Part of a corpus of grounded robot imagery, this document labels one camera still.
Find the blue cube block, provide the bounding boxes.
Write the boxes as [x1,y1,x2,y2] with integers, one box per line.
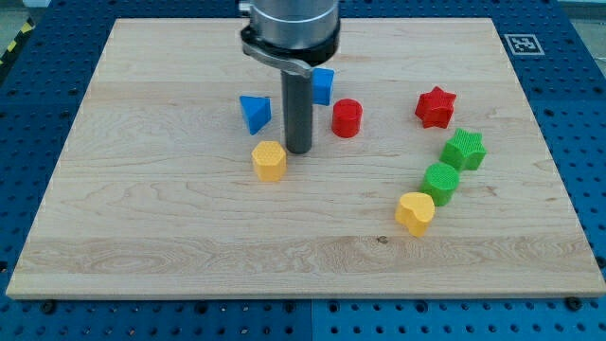
[312,67,335,106]

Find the red cylinder block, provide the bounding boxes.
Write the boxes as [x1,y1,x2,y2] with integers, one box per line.
[331,99,363,138]

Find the yellow hexagon block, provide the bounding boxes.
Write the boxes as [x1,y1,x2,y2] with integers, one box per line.
[251,141,287,182]

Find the blue triangle block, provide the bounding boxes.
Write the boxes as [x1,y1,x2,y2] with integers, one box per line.
[240,96,272,135]

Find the black bolt front left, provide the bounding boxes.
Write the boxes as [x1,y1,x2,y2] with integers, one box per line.
[40,299,57,314]

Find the green cylinder block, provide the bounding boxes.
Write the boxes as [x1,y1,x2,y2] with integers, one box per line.
[419,162,459,206]

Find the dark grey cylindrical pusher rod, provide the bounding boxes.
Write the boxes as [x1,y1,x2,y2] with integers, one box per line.
[280,71,313,154]

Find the light wooden board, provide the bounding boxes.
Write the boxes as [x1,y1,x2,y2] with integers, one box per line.
[7,18,605,300]

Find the red star block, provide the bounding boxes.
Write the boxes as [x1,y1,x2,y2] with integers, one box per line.
[415,86,457,129]

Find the white fiducial marker tag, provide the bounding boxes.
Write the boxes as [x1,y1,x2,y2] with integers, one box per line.
[504,33,544,56]

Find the black bolt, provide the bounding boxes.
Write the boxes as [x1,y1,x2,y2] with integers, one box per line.
[564,296,583,312]
[40,299,57,314]

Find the green star block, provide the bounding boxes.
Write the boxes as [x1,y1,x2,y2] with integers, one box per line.
[439,128,487,171]

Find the black bolt front right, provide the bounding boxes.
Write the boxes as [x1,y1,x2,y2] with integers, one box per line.
[564,296,583,312]

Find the yellow heart block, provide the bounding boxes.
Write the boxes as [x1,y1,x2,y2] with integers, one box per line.
[394,192,436,237]

